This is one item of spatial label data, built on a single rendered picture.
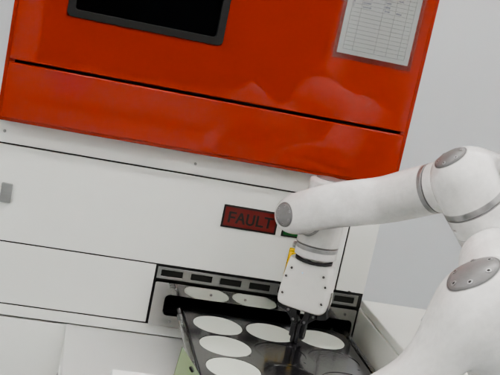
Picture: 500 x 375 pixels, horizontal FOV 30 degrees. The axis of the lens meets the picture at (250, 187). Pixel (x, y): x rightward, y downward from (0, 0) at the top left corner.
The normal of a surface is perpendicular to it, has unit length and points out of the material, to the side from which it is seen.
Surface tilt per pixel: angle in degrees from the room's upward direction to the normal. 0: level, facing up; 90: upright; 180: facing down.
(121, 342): 0
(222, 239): 90
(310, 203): 76
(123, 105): 90
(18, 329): 90
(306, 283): 90
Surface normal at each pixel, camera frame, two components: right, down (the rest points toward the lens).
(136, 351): 0.20, -0.96
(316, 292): -0.30, 0.11
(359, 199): -0.02, -0.17
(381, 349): -0.97, -0.16
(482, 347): 0.08, 0.43
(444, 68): 0.16, 0.22
